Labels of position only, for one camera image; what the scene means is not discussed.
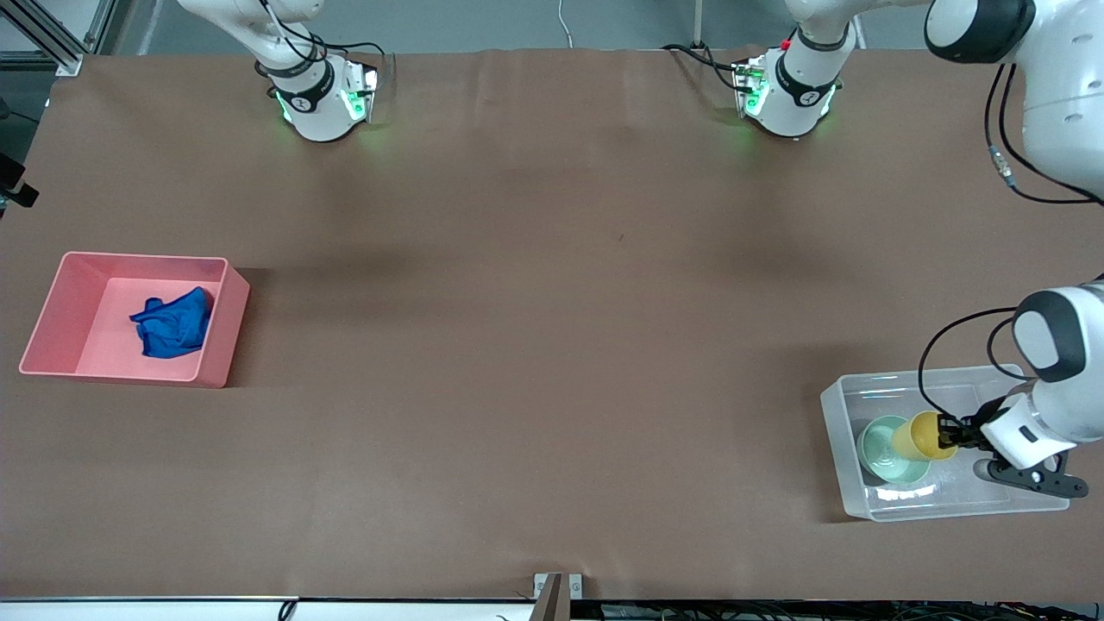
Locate yellow plastic cup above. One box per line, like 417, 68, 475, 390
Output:
891, 411, 958, 461

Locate mint green bowl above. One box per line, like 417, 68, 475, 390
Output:
857, 415, 932, 486

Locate blue cloth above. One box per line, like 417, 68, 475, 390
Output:
129, 285, 214, 360

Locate clear plastic box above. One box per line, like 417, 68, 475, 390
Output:
819, 363, 1071, 524

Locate pink plastic box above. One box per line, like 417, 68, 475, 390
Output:
19, 251, 252, 389

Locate brown table mat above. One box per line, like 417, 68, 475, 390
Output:
0, 47, 1104, 602

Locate aluminium frame beam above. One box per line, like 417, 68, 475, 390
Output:
0, 0, 117, 75

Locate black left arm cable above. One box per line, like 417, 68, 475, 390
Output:
985, 62, 1104, 206

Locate black right base cables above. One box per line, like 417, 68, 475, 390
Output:
254, 0, 386, 83

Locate metal table bracket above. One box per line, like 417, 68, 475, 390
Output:
533, 572, 584, 621

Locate black left base cable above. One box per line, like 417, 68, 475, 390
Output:
662, 41, 751, 91

